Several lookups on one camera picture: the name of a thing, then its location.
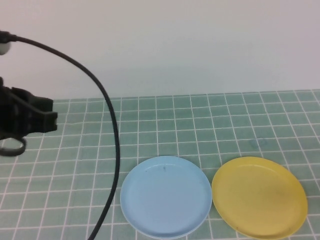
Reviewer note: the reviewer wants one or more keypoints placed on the yellow plastic plate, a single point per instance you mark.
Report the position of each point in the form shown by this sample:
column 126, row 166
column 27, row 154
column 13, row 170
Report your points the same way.
column 260, row 197

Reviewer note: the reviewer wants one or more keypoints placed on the green checked tablecloth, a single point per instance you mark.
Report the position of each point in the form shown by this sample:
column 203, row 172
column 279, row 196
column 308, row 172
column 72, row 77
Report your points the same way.
column 200, row 125

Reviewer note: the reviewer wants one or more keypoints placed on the white plastic plate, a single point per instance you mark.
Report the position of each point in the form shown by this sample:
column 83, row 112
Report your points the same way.
column 163, row 236

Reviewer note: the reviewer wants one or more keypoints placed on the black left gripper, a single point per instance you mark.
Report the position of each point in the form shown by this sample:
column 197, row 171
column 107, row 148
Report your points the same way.
column 12, row 115

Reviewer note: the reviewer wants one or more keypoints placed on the light blue plastic plate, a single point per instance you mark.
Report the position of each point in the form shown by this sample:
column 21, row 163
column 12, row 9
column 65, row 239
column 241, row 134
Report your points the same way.
column 165, row 197

